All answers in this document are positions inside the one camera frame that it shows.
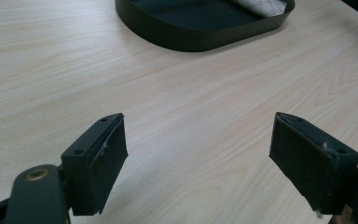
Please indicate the black key rack with tray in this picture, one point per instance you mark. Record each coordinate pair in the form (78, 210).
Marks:
(205, 21)

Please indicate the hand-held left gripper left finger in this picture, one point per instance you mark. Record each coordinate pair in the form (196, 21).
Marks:
(98, 165)

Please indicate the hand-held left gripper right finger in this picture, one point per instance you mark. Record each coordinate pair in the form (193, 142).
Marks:
(310, 165)

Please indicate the grey patterned key pouch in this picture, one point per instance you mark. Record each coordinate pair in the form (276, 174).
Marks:
(262, 6)

